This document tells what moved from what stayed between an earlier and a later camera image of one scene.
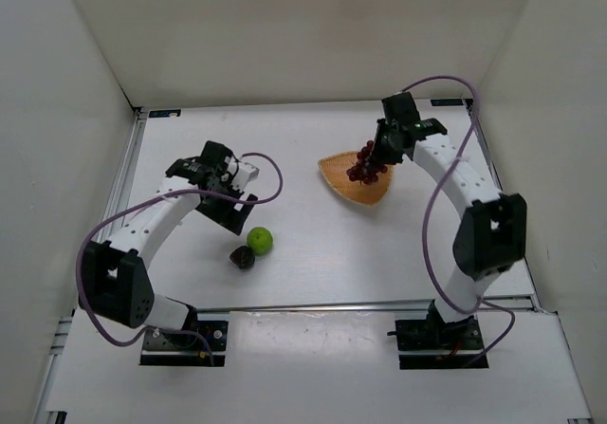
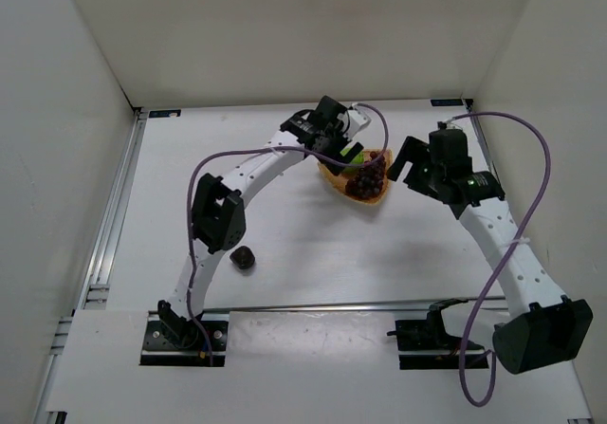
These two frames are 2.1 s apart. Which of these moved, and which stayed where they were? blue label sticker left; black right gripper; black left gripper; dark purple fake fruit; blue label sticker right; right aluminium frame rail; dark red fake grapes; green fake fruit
Moved: dark red fake grapes; black left gripper; green fake fruit; black right gripper
Stayed: right aluminium frame rail; blue label sticker left; dark purple fake fruit; blue label sticker right
